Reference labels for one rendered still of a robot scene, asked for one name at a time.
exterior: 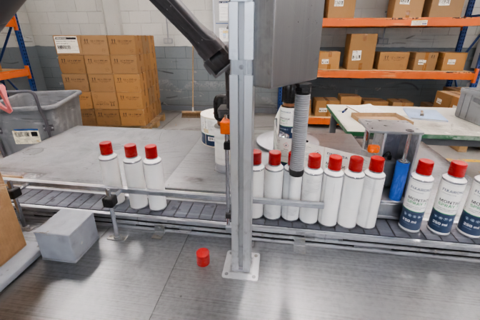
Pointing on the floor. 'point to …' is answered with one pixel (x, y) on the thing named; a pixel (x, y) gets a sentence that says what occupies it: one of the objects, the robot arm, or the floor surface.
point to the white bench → (446, 135)
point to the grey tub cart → (37, 117)
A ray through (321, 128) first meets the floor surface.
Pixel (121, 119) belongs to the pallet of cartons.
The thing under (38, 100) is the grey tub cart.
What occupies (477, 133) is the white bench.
